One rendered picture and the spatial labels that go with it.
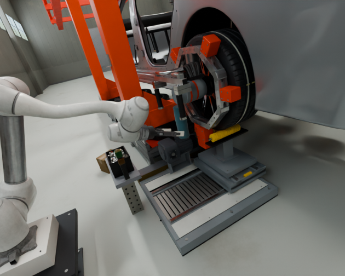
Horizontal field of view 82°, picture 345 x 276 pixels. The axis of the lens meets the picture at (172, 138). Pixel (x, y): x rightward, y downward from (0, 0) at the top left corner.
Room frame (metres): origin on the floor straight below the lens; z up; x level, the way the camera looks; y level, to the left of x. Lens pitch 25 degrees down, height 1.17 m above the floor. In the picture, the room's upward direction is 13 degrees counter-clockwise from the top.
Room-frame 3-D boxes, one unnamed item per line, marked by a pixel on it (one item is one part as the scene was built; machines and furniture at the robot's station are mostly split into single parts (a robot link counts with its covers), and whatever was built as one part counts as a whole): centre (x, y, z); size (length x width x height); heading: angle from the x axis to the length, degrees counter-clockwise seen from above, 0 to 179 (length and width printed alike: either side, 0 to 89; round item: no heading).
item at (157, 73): (1.41, -0.10, 1.03); 0.19 x 0.18 x 0.11; 111
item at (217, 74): (1.37, -0.25, 0.85); 0.54 x 0.07 x 0.54; 21
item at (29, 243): (0.76, 0.90, 0.42); 0.22 x 0.18 x 0.06; 28
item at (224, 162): (1.43, -0.40, 0.32); 0.40 x 0.30 x 0.28; 21
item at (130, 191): (1.29, 0.42, 0.21); 0.10 x 0.10 x 0.42; 21
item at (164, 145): (1.62, -0.07, 0.26); 0.42 x 0.18 x 0.35; 111
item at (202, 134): (1.38, -0.28, 0.48); 0.16 x 0.12 x 0.17; 111
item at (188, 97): (1.34, -0.18, 0.85); 0.21 x 0.14 x 0.14; 111
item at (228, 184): (1.42, -0.41, 0.13); 0.50 x 0.36 x 0.10; 21
